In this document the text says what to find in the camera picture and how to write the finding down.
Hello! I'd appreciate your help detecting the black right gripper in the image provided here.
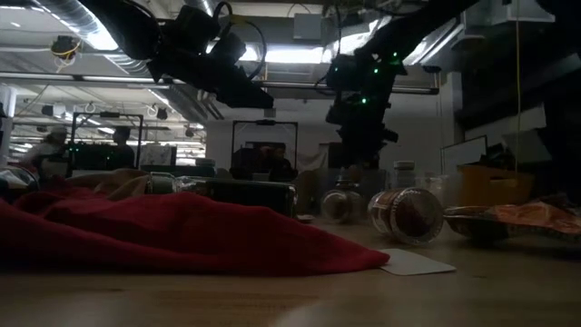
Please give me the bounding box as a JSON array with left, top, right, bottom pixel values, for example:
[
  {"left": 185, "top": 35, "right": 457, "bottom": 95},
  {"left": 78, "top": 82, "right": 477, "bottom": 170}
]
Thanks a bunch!
[{"left": 338, "top": 102, "right": 399, "bottom": 172}]

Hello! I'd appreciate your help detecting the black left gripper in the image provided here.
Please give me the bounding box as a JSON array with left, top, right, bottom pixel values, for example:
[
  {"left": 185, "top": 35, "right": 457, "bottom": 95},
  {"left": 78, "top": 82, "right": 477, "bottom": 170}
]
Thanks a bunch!
[{"left": 149, "top": 6, "right": 275, "bottom": 109}]

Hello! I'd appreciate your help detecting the small glass spice jar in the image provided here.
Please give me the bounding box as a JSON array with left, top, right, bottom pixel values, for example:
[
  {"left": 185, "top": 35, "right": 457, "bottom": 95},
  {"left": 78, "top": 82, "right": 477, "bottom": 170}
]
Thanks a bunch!
[
  {"left": 338, "top": 163, "right": 365, "bottom": 192},
  {"left": 320, "top": 188, "right": 365, "bottom": 224},
  {"left": 366, "top": 187, "right": 445, "bottom": 247}
]

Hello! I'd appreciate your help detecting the white-capped spice jar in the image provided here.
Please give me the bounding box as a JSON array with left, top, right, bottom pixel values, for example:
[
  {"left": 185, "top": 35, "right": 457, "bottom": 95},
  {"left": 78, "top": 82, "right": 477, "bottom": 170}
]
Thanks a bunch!
[{"left": 392, "top": 160, "right": 418, "bottom": 191}]

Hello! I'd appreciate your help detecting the green-capped spice jar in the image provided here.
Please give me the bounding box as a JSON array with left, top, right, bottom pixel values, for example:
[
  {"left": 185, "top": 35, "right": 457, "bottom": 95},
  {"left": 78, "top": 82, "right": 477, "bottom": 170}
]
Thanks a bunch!
[{"left": 145, "top": 171, "right": 300, "bottom": 218}]

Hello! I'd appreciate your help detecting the beige cloth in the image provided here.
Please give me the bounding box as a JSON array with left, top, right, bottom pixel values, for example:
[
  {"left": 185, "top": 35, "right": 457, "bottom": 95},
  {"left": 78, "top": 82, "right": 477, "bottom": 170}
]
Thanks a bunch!
[{"left": 65, "top": 167, "right": 151, "bottom": 201}]

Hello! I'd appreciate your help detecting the orange spice packet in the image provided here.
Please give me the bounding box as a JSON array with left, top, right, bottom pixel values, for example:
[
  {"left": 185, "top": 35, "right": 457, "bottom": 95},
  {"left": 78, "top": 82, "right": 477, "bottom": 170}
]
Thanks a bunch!
[{"left": 443, "top": 195, "right": 581, "bottom": 242}]

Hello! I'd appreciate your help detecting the smoky grey plastic bin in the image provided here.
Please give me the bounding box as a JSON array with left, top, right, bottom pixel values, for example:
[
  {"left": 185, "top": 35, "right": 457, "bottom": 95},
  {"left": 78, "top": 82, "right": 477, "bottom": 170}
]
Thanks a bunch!
[{"left": 316, "top": 168, "right": 388, "bottom": 214}]

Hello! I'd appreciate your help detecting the ceiling light panel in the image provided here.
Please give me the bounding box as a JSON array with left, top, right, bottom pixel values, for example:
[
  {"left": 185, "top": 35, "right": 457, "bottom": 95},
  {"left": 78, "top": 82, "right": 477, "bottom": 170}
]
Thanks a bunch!
[{"left": 240, "top": 45, "right": 328, "bottom": 64}]

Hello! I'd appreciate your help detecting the clear plastic bin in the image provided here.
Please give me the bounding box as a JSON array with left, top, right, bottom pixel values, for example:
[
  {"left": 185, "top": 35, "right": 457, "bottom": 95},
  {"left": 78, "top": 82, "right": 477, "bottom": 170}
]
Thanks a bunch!
[{"left": 385, "top": 172, "right": 459, "bottom": 210}]

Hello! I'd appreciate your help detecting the person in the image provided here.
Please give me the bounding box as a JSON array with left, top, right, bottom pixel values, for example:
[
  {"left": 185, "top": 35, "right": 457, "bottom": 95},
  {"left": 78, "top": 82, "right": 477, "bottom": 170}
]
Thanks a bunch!
[
  {"left": 267, "top": 143, "right": 299, "bottom": 183},
  {"left": 22, "top": 125, "right": 69, "bottom": 179},
  {"left": 111, "top": 126, "right": 137, "bottom": 170}
]

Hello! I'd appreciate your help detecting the grey ceiling box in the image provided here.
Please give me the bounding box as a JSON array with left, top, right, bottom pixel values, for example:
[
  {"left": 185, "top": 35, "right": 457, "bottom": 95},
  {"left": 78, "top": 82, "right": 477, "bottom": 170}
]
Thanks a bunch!
[{"left": 292, "top": 12, "right": 323, "bottom": 41}]

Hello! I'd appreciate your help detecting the white board panel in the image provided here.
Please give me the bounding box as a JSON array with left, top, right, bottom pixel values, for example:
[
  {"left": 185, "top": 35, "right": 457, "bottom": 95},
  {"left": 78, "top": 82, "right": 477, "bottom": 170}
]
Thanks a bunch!
[{"left": 440, "top": 134, "right": 489, "bottom": 176}]

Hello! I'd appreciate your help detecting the white card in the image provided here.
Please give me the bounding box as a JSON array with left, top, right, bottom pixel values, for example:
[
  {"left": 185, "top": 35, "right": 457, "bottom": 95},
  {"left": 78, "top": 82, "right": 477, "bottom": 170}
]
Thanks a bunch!
[{"left": 379, "top": 247, "right": 458, "bottom": 277}]

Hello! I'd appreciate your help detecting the yellow plastic bin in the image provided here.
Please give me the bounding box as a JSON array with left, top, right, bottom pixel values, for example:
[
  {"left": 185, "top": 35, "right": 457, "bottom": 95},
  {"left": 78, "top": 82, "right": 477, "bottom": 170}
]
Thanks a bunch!
[{"left": 457, "top": 163, "right": 536, "bottom": 208}]

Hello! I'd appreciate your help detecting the red cloth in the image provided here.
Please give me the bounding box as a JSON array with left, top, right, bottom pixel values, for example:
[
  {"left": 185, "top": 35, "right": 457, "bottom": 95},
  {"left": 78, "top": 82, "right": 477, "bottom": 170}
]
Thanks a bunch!
[{"left": 0, "top": 179, "right": 391, "bottom": 277}]

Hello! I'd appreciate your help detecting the black stand frame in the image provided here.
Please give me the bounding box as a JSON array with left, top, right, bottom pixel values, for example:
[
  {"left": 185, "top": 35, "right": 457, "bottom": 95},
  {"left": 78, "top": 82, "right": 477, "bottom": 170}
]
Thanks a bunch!
[
  {"left": 70, "top": 112, "right": 144, "bottom": 173},
  {"left": 231, "top": 119, "right": 300, "bottom": 172}
]

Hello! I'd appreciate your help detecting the horizontal ceiling rail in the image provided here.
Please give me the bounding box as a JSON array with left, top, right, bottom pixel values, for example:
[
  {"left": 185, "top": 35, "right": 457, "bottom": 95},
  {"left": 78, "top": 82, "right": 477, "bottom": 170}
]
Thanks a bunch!
[{"left": 0, "top": 71, "right": 440, "bottom": 95}]

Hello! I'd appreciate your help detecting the silver ceiling duct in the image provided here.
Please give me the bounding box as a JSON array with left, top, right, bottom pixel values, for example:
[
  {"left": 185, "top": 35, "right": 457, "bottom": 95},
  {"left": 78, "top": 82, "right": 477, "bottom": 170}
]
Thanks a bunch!
[{"left": 35, "top": 0, "right": 214, "bottom": 124}]

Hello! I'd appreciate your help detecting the ceiling cord reel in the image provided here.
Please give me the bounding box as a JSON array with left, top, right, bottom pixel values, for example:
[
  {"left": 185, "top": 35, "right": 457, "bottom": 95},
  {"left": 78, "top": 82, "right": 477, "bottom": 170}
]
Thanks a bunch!
[{"left": 49, "top": 35, "right": 82, "bottom": 63}]

